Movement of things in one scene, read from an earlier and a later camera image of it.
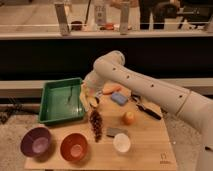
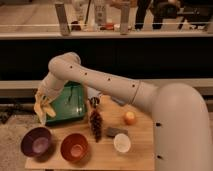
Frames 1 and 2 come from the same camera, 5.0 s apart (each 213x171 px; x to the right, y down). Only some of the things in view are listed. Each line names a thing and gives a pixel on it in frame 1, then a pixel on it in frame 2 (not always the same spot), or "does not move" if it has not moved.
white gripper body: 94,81 to 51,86
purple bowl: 35,143 does not move
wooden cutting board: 114,134 does not move
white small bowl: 121,143 does not move
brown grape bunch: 96,123 does not move
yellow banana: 86,98 to 41,107
